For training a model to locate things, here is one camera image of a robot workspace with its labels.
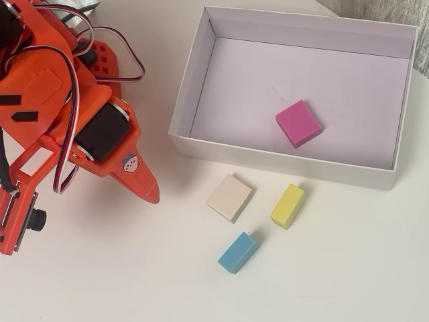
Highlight orange gripper finger with sticker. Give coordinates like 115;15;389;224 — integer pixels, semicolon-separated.
71;95;160;205

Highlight orange gripper black servo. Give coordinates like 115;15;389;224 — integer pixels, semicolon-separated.
0;46;130;162

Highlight pink cuboid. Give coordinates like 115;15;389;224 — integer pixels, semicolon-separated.
274;99;323;150

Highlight cream cuboid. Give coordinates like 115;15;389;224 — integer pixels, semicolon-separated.
205;172;254;225

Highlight blue cuboid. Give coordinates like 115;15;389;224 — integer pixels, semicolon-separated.
217;231;260;276

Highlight white cardboard bin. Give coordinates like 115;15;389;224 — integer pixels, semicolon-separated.
167;5;420;193

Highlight yellow cuboid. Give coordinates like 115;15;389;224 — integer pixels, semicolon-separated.
269;183;307;231

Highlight grey striped fabric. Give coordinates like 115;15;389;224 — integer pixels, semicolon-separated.
43;0;102;26

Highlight red white black servo cable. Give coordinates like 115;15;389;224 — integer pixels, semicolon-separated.
32;1;95;56
73;26;146;85
0;43;81;196

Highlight black camera cable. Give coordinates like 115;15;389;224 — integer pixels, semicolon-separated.
0;126;19;195

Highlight wrist camera in orange mount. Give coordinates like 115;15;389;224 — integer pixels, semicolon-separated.
0;135;60;256

